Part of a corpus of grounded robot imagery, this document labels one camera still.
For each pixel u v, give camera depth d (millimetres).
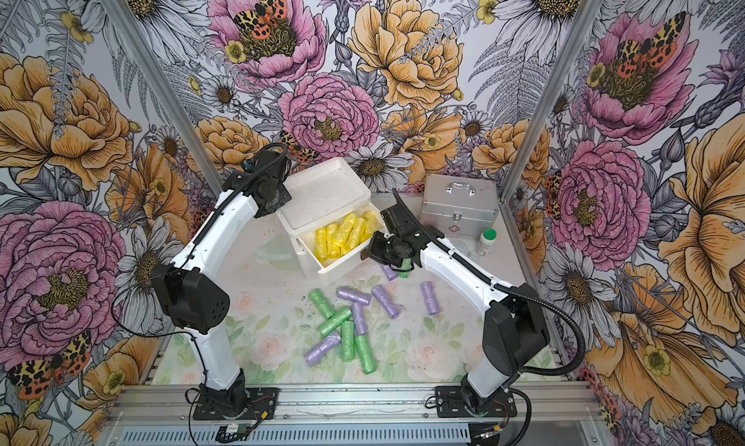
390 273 965
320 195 894
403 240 634
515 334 438
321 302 894
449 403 740
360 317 872
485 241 985
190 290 475
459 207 975
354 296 904
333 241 843
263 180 617
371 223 871
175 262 495
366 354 811
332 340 818
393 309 890
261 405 735
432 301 908
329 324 862
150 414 739
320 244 839
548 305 417
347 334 833
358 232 832
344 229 834
